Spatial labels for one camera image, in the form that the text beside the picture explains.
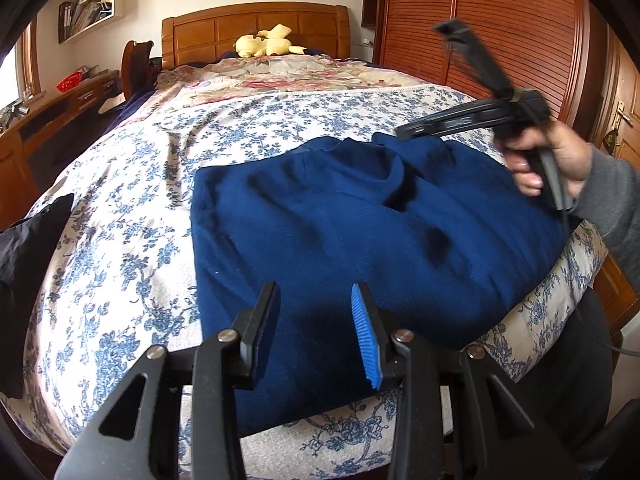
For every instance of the wooden chair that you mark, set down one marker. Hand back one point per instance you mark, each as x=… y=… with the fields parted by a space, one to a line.
x=132 y=67

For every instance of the person's black pants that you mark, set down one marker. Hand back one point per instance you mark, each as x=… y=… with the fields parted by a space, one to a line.
x=565 y=370

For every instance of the wooden slatted wardrobe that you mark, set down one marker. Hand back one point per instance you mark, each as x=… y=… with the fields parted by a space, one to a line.
x=500 y=10

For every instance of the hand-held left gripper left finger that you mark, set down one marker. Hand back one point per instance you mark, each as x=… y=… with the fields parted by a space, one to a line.
x=261 y=340

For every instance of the person's right hand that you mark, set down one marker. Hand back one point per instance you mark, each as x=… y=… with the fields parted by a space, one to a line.
x=570 y=155

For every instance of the pink floral quilt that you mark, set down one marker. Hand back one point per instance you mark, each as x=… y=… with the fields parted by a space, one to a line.
x=280 y=77

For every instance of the navy blue jacket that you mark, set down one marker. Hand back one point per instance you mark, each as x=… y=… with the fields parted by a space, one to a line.
x=325 y=230

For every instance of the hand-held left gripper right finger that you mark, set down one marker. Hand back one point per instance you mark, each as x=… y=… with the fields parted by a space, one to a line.
x=366 y=340

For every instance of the wooden headboard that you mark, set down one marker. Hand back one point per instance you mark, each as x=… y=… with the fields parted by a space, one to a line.
x=200 y=30

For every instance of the red basket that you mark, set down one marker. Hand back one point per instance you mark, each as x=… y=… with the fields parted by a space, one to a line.
x=69 y=81

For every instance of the wooden door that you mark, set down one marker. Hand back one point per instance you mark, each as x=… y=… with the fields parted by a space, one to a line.
x=625 y=75

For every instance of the person's right forearm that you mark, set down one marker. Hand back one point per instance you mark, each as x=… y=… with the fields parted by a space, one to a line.
x=615 y=195

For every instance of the blue floral bed blanket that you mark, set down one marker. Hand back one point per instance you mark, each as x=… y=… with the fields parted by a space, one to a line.
x=125 y=260

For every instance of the yellow plush toy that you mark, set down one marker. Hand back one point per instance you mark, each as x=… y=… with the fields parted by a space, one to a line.
x=257 y=45

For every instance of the window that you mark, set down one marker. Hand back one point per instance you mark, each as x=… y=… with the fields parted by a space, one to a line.
x=25 y=65

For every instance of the wooden desk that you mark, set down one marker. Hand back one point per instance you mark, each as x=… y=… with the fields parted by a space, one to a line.
x=20 y=160

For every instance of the white paper sheet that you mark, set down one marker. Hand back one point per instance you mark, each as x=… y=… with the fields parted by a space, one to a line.
x=111 y=105

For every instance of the dark blue cloth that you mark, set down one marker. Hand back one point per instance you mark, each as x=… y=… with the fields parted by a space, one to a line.
x=135 y=107

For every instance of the black cloth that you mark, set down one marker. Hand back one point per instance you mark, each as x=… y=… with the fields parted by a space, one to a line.
x=25 y=270

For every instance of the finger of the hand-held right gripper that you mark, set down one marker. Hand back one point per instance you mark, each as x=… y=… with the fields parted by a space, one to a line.
x=420 y=127

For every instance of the metal desk clutter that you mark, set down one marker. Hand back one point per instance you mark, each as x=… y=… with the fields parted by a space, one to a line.
x=12 y=112

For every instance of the white wall shelf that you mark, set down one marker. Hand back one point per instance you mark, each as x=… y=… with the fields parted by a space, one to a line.
x=95 y=5

